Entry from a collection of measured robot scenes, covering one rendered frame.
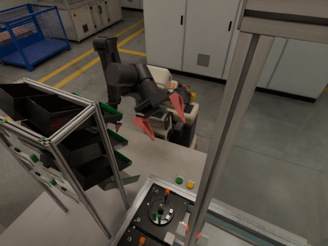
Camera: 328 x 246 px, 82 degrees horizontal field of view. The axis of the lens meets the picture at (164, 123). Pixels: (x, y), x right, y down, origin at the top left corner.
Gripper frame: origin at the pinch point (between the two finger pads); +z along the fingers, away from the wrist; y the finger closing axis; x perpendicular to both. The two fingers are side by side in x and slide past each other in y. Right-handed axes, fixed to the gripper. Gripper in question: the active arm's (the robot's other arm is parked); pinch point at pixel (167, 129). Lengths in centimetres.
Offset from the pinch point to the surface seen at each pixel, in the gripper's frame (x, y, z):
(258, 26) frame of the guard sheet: -30.5, 20.2, 1.9
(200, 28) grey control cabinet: 262, 53, -172
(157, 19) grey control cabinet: 252, -1, -230
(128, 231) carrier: 38, -53, 28
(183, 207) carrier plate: 55, -28, 32
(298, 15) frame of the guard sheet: -30.3, 23.0, 2.9
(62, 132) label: -10.7, -22.7, -10.9
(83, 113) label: -5.0, -19.0, -15.1
